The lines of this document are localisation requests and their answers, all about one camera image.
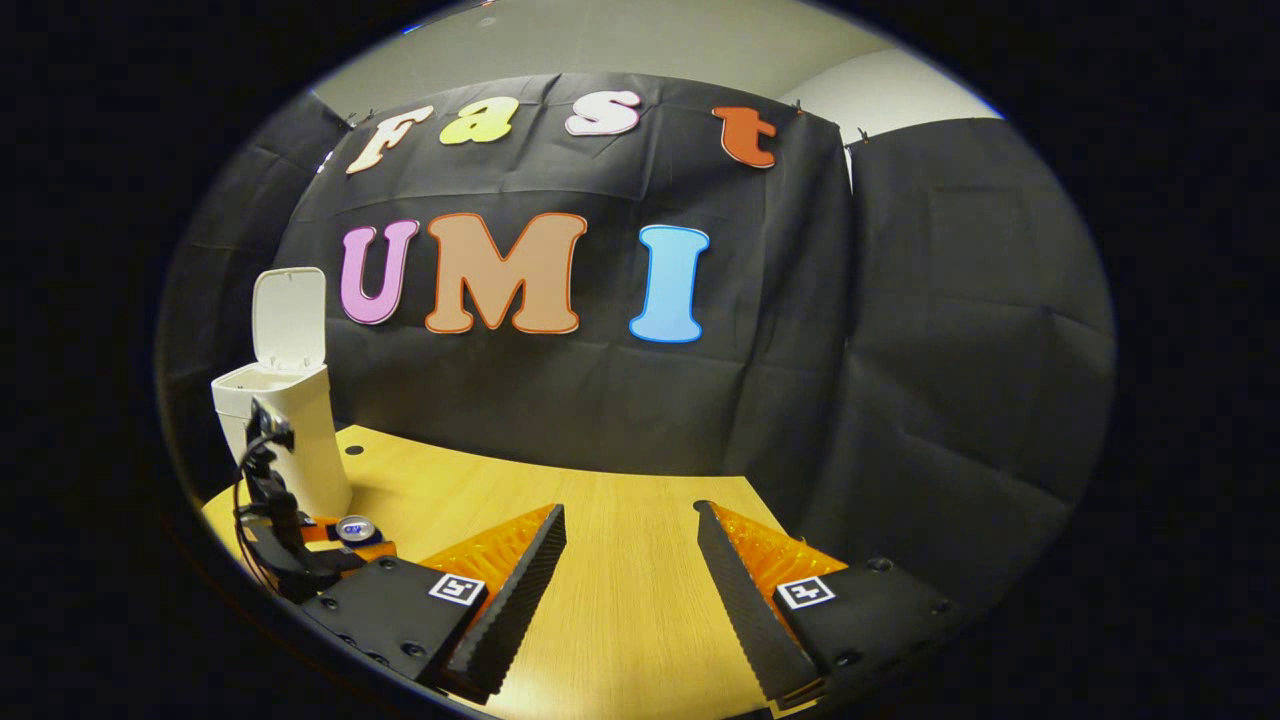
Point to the white desktop garbage bin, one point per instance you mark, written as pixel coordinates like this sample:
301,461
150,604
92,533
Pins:
310,440

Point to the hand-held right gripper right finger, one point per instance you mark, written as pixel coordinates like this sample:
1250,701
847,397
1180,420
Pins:
745,610

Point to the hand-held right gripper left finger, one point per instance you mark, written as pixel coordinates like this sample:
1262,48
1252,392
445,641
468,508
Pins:
515,610

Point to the wooden desktop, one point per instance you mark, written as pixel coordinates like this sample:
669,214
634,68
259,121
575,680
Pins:
620,560

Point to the black backdrop cloth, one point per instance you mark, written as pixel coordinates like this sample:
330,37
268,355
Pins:
950,350

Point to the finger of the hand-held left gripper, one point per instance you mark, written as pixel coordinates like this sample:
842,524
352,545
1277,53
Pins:
318,530
372,551

